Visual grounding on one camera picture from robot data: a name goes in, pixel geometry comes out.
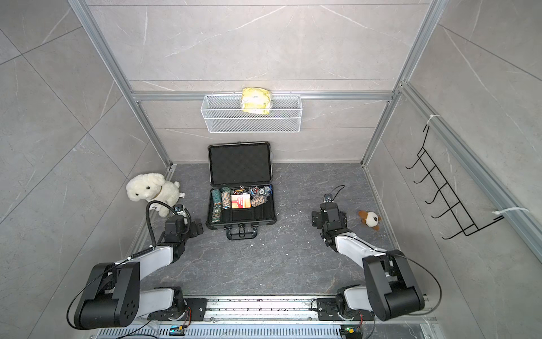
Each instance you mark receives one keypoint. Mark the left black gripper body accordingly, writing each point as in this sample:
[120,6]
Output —
[193,232]

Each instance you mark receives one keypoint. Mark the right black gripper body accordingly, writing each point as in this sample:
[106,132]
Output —
[317,217]

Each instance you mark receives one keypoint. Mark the grey poker set case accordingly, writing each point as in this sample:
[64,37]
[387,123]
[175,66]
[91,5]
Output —
[241,164]

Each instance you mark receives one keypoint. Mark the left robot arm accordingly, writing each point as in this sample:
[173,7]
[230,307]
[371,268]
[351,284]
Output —
[112,296]

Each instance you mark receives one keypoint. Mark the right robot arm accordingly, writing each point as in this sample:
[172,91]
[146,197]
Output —
[391,289]

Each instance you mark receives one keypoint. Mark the green poker chip stack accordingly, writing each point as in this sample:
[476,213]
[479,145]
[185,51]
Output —
[217,206]

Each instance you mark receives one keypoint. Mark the loose mixed poker chips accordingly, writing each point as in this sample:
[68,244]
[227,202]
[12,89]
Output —
[259,194]

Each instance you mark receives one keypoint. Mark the red playing card box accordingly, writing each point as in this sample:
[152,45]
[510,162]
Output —
[240,201]

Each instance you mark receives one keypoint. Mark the small brown white plush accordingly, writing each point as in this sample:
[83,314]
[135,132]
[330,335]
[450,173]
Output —
[370,219]

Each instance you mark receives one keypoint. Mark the white plush dog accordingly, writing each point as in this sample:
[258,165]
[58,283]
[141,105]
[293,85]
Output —
[153,187]

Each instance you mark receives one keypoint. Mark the yellow packet in basket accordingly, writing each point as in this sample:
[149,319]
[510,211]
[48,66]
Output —
[256,101]

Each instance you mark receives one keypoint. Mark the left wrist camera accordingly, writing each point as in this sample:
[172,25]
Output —
[180,210]

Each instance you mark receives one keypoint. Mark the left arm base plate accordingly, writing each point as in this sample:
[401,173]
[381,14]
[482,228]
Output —
[192,309]

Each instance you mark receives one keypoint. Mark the aluminium mounting rail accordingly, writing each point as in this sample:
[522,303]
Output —
[260,311]

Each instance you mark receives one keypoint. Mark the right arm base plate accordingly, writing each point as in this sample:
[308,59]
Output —
[328,309]

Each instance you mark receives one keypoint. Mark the white wire mesh basket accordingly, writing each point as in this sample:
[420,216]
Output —
[224,113]

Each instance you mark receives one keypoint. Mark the black wire hook rack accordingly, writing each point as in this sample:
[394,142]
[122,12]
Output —
[444,192]

